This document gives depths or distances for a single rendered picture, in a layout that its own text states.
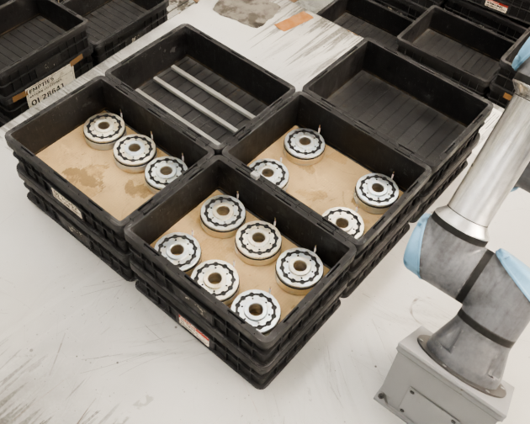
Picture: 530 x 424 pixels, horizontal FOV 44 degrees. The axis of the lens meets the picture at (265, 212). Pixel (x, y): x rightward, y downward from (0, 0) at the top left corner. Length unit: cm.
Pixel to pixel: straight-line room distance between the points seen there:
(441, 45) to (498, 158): 166
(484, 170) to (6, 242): 112
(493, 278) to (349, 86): 81
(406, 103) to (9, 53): 144
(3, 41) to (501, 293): 199
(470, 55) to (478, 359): 178
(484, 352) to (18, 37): 200
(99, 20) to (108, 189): 137
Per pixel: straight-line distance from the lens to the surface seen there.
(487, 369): 130
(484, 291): 128
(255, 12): 232
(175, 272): 132
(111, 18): 288
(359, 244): 139
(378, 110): 183
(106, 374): 149
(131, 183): 161
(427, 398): 136
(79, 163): 167
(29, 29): 269
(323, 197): 159
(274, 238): 146
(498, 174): 126
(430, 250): 128
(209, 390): 146
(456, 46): 289
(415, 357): 127
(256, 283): 143
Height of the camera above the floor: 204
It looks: 52 degrees down
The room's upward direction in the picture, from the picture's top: 5 degrees clockwise
